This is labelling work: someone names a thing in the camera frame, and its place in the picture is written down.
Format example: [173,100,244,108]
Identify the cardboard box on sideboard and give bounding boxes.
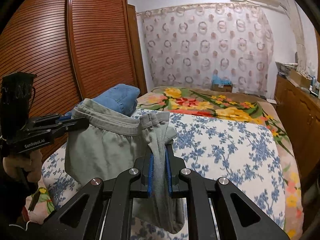
[289,69,311,89]

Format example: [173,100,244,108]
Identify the ring-patterned sheer curtain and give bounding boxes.
[138,3,274,96]

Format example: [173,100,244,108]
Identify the colourful flower blanket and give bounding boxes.
[29,87,304,239]

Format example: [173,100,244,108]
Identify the beige lace side curtain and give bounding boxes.
[286,0,307,75]

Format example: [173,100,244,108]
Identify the blue floral white bedsheet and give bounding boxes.
[42,113,285,239]

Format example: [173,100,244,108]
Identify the cardboard box with blue bag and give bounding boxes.
[211,74,233,93]

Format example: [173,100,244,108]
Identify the brown louvered wardrobe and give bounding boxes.
[0,0,148,163]

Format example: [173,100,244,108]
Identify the grey-green shorts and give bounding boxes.
[65,99,185,233]

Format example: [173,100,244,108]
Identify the folded blue jeans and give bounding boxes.
[92,83,140,116]

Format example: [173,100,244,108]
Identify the long wooden sideboard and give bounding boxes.
[274,76,319,185]

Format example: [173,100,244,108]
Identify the person's left hand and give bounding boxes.
[3,149,42,183]

